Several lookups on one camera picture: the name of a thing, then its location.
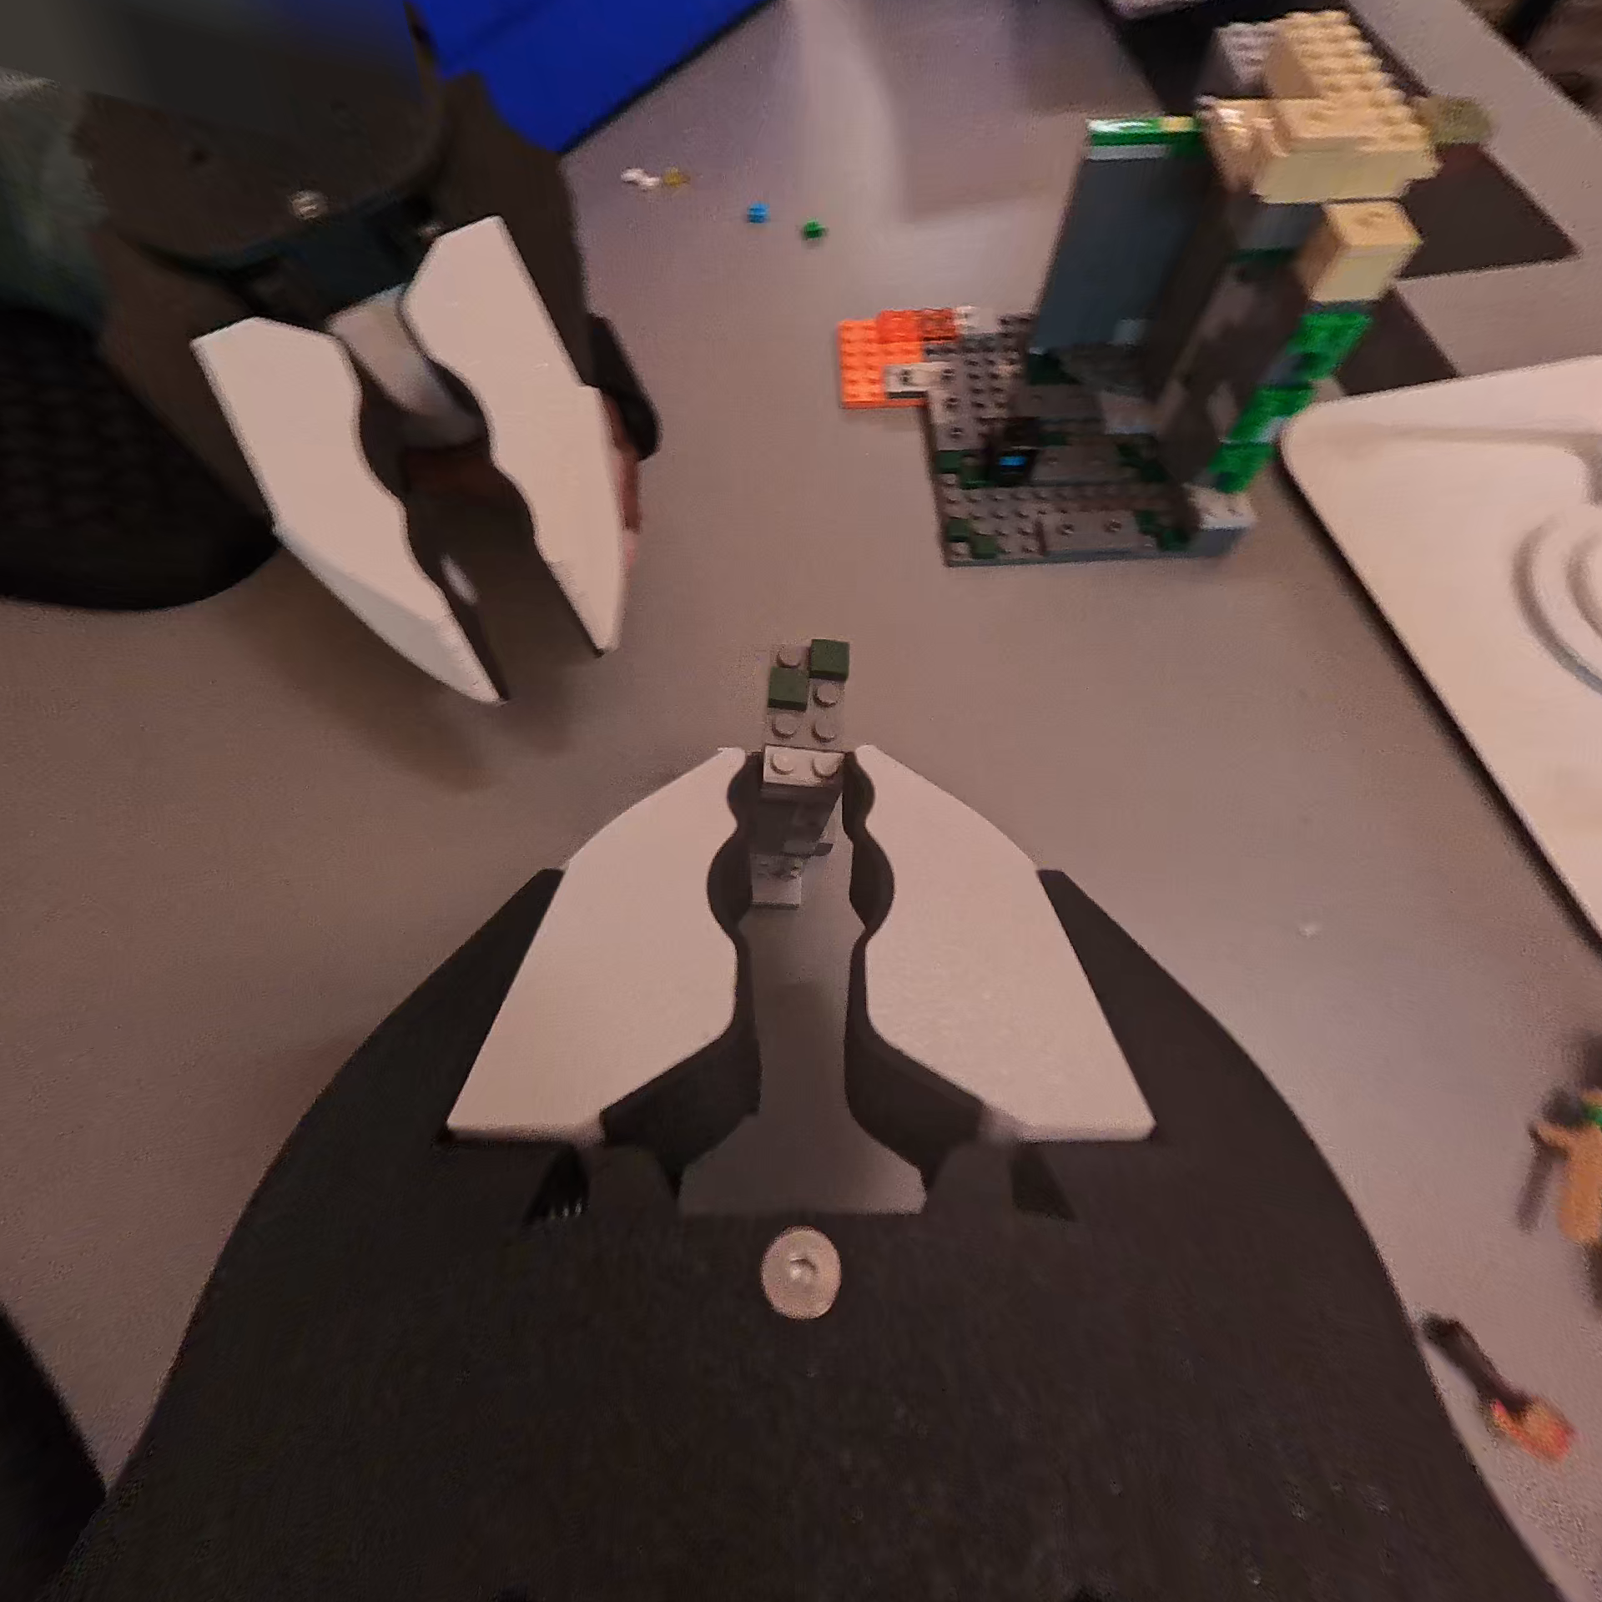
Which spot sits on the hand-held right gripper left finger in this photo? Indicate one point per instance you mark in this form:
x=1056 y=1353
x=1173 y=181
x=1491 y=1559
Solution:
x=614 y=988

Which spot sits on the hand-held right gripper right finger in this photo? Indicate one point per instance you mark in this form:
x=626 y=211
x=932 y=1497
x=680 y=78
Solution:
x=1002 y=988

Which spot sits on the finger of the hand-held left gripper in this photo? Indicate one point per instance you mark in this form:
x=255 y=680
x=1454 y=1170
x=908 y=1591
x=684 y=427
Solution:
x=538 y=402
x=314 y=476

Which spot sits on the small grey green brick assembly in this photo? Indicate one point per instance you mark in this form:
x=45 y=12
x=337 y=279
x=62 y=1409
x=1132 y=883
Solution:
x=797 y=790

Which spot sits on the blue plastic bin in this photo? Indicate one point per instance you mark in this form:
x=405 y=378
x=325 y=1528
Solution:
x=577 y=51

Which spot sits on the person's left forearm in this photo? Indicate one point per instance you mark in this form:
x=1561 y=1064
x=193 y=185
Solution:
x=201 y=37

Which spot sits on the person's left hand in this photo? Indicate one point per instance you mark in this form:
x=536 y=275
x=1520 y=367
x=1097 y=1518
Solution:
x=630 y=501

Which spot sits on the black quilted wrist rest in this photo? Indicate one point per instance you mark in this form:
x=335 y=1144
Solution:
x=31 y=1503
x=101 y=476

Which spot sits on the orange brick plate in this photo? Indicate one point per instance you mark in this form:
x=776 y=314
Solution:
x=881 y=363

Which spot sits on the grey green brick tower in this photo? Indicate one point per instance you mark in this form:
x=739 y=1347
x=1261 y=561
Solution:
x=1126 y=275

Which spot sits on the pile of colourful brick figures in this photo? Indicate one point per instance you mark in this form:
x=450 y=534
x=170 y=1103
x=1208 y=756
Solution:
x=1583 y=1177

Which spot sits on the white lamp base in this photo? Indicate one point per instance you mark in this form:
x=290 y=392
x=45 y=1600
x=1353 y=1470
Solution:
x=1452 y=577

